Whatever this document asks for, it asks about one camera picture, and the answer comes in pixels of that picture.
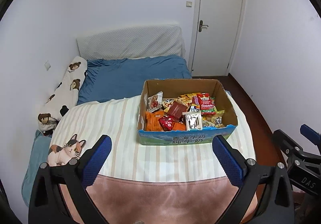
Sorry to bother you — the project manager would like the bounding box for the white door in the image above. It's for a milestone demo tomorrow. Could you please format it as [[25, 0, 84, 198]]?
[[192, 0, 247, 76]]

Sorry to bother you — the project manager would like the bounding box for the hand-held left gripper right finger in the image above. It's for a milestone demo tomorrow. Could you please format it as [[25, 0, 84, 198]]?
[[212, 134, 294, 224]]

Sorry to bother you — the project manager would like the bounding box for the orange snack packet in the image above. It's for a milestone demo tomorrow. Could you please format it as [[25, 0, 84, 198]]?
[[145, 111, 166, 132]]

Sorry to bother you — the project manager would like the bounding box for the pale snack packet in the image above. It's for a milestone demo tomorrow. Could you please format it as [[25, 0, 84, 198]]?
[[202, 110, 226, 128]]

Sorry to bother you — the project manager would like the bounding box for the white black print snack packet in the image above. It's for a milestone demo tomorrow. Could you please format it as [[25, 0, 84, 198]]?
[[162, 98, 177, 111]]

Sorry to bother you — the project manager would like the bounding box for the light blue blanket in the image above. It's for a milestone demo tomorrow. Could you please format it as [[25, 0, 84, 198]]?
[[21, 130, 53, 208]]

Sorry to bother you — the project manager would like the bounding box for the striped cat print sheet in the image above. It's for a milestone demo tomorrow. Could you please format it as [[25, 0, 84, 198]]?
[[48, 91, 256, 184]]

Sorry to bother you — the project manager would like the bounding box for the red green snack packet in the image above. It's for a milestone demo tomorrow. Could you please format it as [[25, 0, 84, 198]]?
[[197, 93, 216, 115]]

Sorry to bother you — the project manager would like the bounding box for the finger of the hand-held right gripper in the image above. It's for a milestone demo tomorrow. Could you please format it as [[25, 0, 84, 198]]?
[[300, 124, 321, 157], [272, 129, 305, 168]]

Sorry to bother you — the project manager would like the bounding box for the bear print pillow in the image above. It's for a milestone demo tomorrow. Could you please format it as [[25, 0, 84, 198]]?
[[38, 56, 88, 137]]

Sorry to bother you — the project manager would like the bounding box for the white chocolate wafer packet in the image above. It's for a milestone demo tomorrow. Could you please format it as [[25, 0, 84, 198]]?
[[183, 112, 203, 130]]

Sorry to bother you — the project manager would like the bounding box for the blue green cardboard box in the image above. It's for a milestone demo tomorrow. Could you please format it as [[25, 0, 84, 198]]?
[[137, 78, 239, 146]]

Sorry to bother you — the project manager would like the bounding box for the white headboard cushion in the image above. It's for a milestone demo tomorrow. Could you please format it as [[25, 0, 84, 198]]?
[[76, 23, 185, 61]]

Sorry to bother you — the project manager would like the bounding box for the blue bed sheet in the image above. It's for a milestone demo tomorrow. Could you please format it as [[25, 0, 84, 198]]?
[[76, 55, 192, 106]]

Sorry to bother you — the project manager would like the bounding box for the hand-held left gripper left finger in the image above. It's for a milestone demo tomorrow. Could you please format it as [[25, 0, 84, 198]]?
[[28, 134, 112, 224]]

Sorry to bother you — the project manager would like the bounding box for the brown snack packet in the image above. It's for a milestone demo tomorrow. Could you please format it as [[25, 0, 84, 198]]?
[[166, 101, 188, 120]]

